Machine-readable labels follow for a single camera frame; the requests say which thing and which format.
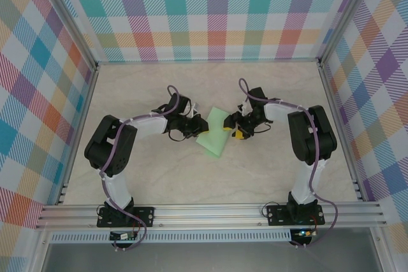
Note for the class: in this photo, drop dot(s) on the small black circuit board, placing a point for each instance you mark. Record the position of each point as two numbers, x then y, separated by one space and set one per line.
304 233
122 236

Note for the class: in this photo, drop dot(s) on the aluminium side frame rail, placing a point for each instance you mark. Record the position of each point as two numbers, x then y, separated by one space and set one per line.
84 109
334 109

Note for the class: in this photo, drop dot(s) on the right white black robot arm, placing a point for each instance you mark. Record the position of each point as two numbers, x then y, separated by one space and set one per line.
303 187

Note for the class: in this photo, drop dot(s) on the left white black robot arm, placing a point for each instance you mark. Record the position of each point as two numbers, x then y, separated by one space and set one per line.
146 125

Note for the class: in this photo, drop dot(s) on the aluminium frame leg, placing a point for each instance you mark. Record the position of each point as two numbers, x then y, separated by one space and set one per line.
381 253
39 253

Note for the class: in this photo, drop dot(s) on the wide aluminium mounting rail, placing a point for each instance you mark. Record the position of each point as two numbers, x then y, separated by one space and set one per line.
207 216

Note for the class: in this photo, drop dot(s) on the aluminium frame post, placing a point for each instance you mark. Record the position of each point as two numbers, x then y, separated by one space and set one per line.
345 14
68 18

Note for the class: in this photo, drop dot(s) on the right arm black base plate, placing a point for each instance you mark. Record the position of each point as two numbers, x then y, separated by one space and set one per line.
274 216

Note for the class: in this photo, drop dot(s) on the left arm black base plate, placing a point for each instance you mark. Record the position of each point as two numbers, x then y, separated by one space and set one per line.
146 216

